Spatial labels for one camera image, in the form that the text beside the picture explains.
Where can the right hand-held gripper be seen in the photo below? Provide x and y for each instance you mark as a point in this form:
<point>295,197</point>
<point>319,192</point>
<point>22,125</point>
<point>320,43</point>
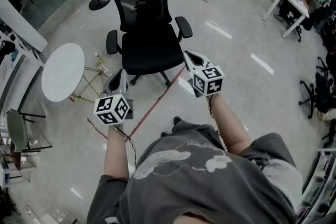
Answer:
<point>208,81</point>

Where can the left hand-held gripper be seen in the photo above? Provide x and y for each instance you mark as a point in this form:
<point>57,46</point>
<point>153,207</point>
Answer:
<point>109,110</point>

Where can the black mesh office chair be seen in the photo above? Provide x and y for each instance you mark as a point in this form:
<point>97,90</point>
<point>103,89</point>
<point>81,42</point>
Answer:
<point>151,49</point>

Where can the person's right forearm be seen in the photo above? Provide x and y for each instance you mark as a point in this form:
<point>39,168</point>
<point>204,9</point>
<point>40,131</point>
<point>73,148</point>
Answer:
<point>231,126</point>

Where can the person's left forearm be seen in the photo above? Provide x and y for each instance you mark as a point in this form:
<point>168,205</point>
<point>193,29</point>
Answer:
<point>116,149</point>

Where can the black swivel chair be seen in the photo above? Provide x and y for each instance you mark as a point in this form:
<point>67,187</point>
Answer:
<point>321,89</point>

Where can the clear plastic bottle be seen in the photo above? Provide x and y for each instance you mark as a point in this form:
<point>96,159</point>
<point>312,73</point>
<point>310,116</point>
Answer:
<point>99,58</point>

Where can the white round side table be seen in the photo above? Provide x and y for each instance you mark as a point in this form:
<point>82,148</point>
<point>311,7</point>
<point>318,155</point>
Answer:
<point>63,70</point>

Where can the white partition panel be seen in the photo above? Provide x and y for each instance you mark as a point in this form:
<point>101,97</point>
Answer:
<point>18,26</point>

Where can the white office desk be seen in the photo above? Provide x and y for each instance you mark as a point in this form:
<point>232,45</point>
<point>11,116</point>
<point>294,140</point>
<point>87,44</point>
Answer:
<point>295,2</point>

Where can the person's grey printed t-shirt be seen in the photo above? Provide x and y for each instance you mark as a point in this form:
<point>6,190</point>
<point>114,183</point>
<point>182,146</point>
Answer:
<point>199,186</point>

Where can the white storage shelf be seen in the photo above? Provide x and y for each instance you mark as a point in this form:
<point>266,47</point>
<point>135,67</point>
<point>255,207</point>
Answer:
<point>319,186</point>

